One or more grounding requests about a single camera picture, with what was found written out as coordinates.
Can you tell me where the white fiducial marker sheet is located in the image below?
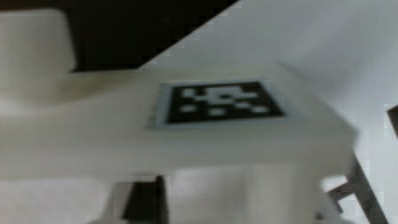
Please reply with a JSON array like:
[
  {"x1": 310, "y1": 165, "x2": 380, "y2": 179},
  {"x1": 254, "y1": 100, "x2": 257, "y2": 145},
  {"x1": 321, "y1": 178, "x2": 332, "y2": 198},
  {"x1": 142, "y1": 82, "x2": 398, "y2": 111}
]
[{"x1": 145, "y1": 0, "x2": 398, "y2": 224}]

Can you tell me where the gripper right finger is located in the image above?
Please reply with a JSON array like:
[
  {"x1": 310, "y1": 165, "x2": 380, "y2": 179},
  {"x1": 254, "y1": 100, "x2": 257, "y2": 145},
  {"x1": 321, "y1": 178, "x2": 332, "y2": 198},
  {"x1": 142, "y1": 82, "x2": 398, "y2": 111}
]
[{"x1": 314, "y1": 158, "x2": 389, "y2": 224}]

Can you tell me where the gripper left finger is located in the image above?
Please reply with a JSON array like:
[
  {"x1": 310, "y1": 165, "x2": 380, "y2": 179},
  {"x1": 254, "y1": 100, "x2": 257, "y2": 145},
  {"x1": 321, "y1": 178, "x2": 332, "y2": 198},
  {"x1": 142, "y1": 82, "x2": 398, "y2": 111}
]
[{"x1": 87, "y1": 174, "x2": 172, "y2": 224}]

